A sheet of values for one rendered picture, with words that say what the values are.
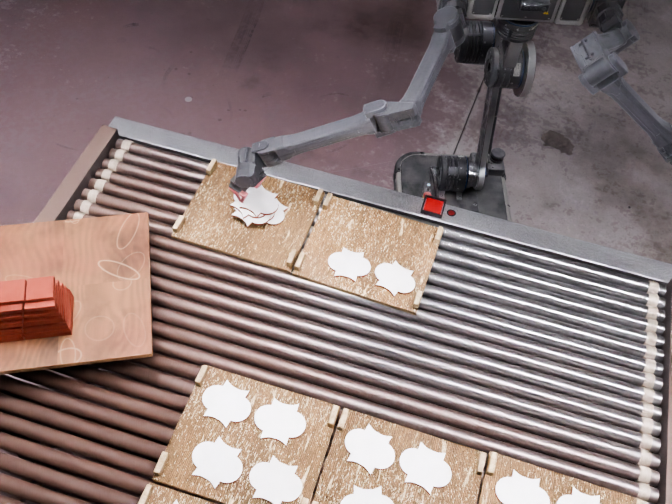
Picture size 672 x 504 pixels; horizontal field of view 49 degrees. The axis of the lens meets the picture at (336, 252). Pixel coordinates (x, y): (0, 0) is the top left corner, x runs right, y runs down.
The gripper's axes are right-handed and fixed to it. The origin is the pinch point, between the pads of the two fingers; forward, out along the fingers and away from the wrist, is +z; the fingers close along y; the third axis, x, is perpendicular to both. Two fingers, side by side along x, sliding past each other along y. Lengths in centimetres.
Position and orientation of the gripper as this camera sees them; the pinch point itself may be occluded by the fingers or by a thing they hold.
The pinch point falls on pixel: (247, 193)
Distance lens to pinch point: 245.3
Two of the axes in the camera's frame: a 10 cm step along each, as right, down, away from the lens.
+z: -0.9, 5.8, 8.1
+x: -8.2, -5.1, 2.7
